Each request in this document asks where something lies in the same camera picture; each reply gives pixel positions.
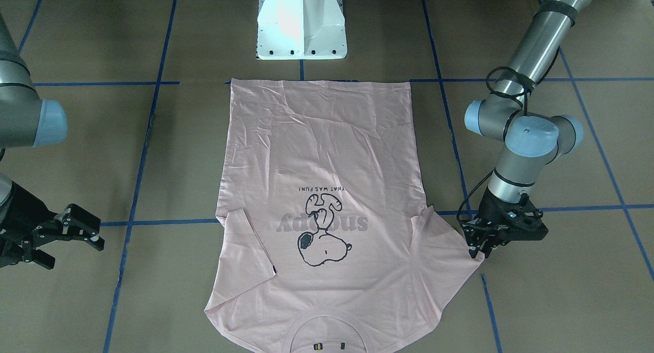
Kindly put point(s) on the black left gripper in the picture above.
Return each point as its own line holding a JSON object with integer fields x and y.
{"x": 491, "y": 209}

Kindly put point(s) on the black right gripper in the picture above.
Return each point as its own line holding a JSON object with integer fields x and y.
{"x": 25, "y": 213}

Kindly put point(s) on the pink snoopy t-shirt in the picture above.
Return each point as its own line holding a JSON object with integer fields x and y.
{"x": 329, "y": 244}

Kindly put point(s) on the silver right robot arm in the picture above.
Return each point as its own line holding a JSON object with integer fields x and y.
{"x": 27, "y": 120}

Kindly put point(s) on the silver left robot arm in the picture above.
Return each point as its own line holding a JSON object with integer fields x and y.
{"x": 530, "y": 140}

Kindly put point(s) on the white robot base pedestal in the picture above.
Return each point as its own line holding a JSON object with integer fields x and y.
{"x": 301, "y": 30}

